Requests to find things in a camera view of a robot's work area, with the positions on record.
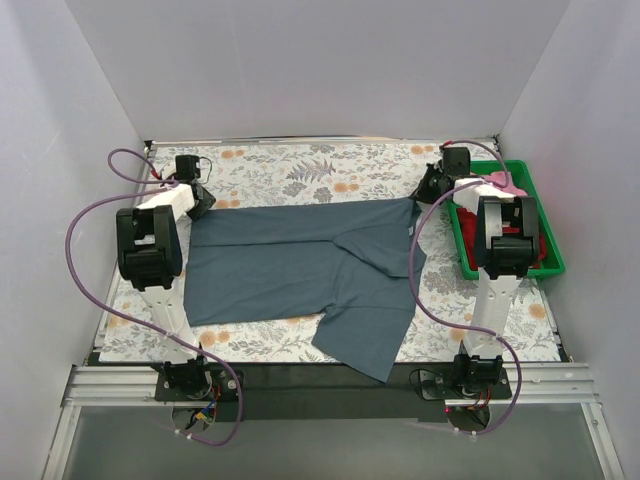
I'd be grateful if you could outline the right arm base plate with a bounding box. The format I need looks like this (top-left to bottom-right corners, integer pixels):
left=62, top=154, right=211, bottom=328
left=408, top=366, right=512, bottom=402

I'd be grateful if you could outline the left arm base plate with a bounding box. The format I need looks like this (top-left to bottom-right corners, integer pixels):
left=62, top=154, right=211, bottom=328
left=154, top=368, right=245, bottom=402

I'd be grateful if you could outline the red t shirt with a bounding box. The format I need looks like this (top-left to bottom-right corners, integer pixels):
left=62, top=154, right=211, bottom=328
left=454, top=207, right=548, bottom=272

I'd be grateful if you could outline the green plastic bin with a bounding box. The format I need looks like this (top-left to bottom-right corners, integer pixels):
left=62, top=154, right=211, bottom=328
left=445, top=160, right=566, bottom=280

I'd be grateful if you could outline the aluminium frame rail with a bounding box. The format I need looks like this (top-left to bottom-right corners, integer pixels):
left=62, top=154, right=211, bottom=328
left=44, top=363, right=624, bottom=479

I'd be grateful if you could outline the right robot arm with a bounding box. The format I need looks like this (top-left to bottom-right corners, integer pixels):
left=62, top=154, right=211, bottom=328
left=412, top=140, right=540, bottom=402

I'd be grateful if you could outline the blue grey t shirt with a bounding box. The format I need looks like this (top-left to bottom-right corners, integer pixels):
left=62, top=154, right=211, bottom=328
left=184, top=198, right=425, bottom=382

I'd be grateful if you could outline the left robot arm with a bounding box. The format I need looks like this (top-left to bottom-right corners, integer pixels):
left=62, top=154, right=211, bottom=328
left=116, top=154, right=215, bottom=400

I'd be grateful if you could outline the pink t shirt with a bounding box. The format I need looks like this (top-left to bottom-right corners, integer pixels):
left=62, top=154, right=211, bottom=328
left=482, top=170, right=528, bottom=197

